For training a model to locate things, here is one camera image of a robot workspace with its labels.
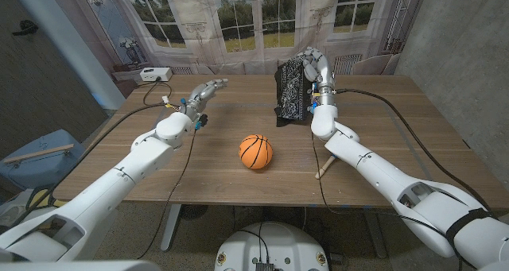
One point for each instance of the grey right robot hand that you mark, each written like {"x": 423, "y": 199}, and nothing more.
{"x": 324, "y": 70}

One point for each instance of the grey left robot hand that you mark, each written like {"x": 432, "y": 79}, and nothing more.
{"x": 204, "y": 93}

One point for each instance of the black paisley bandana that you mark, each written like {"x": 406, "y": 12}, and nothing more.
{"x": 292, "y": 92}

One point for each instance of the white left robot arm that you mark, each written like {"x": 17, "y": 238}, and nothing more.
{"x": 119, "y": 179}

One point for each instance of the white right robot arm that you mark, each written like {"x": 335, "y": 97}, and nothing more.
{"x": 397, "y": 183}

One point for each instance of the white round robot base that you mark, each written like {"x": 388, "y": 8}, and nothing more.
{"x": 274, "y": 247}

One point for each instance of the orange basketball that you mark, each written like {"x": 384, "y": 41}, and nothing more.
{"x": 255, "y": 152}

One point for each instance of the white power box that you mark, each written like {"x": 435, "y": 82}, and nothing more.
{"x": 156, "y": 74}

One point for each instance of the printed window backdrop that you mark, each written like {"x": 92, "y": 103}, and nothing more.
{"x": 254, "y": 24}

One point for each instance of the wooden stick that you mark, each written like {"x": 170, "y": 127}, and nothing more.
{"x": 324, "y": 168}
{"x": 40, "y": 153}

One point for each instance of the white table leg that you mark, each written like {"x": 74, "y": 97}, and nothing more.
{"x": 171, "y": 227}

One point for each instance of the white pillar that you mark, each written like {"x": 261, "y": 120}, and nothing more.
{"x": 71, "y": 44}

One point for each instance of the yellow black object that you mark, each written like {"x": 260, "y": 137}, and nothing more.
{"x": 40, "y": 197}

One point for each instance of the white robot torso edge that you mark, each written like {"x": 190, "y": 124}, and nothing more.
{"x": 79, "y": 266}

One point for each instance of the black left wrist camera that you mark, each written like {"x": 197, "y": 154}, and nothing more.
{"x": 201, "y": 122}

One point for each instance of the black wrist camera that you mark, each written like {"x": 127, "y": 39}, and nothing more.
{"x": 313, "y": 106}
{"x": 201, "y": 122}

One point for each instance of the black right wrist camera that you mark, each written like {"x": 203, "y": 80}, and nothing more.
{"x": 313, "y": 106}

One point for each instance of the black wall fixture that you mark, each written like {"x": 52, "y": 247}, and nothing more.
{"x": 26, "y": 26}

